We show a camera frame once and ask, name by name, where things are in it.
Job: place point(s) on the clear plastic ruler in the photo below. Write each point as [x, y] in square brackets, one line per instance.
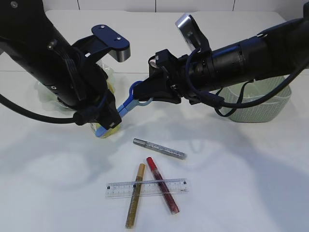
[146, 188]

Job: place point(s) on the red glitter pen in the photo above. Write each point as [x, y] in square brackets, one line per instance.
[163, 187]

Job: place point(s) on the silver glitter pen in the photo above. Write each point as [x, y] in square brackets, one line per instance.
[160, 149]

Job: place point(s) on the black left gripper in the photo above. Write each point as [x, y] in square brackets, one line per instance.
[96, 103]

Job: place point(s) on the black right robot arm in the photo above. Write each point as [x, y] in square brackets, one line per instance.
[276, 51]

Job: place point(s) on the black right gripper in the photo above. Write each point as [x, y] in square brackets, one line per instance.
[171, 80]

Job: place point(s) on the pink scissors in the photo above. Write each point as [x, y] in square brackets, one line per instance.
[153, 64]

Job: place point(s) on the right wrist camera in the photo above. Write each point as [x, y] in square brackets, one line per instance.
[191, 33]

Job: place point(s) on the blue scissors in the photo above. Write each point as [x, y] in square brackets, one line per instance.
[129, 104]

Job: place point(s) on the pale green wavy bowl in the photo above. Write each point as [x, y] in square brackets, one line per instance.
[50, 102]

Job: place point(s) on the gold glitter pen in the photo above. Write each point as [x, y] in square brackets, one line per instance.
[135, 198]

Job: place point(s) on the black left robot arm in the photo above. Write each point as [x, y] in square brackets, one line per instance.
[32, 41]

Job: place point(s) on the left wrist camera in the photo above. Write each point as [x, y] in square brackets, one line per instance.
[108, 41]

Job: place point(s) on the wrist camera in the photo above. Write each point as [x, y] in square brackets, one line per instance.
[191, 33]
[108, 41]

